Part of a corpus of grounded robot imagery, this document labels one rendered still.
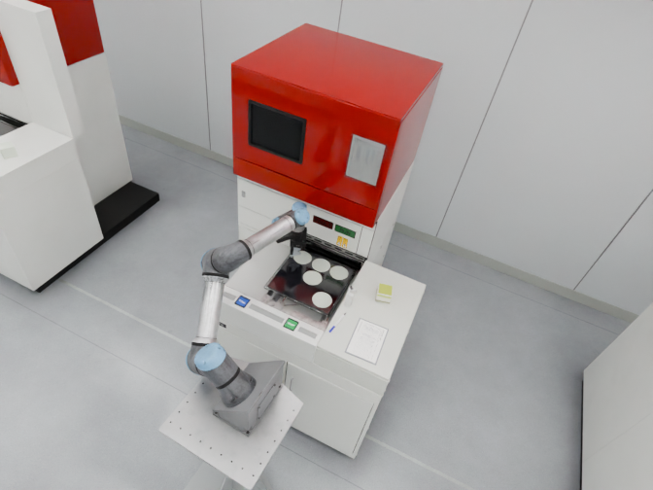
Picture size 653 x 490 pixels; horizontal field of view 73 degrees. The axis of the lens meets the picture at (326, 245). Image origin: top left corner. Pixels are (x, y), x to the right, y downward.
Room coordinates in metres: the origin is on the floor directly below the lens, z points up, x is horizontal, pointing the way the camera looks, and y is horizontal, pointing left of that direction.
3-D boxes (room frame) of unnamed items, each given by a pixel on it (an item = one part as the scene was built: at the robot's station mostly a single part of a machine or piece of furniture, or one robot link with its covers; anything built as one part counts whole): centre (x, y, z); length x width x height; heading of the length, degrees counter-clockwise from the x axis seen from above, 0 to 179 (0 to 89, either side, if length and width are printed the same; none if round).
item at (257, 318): (1.24, 0.22, 0.89); 0.55 x 0.09 x 0.14; 72
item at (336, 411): (1.44, 0.00, 0.41); 0.97 x 0.64 x 0.82; 72
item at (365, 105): (2.14, 0.06, 1.52); 0.81 x 0.75 x 0.59; 72
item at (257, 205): (1.84, 0.16, 1.02); 0.82 x 0.03 x 0.40; 72
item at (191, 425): (0.83, 0.25, 0.75); 0.45 x 0.44 x 0.13; 159
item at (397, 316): (1.36, -0.30, 0.89); 0.62 x 0.35 x 0.14; 162
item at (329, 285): (1.57, 0.04, 0.90); 0.34 x 0.34 x 0.01; 72
